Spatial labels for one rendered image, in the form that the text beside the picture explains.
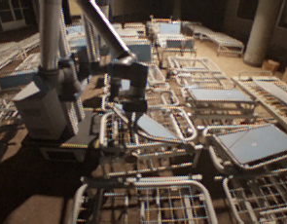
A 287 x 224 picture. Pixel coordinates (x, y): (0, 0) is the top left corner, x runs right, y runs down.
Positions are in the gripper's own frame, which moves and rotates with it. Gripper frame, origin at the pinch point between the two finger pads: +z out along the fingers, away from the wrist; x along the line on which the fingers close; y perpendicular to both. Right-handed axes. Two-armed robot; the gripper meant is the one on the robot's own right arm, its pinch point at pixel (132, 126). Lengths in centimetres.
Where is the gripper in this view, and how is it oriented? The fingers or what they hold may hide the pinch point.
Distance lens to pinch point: 90.9
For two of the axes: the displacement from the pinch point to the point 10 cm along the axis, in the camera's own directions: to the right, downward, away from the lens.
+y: -4.4, -2.8, 8.5
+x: -8.9, -0.2, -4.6
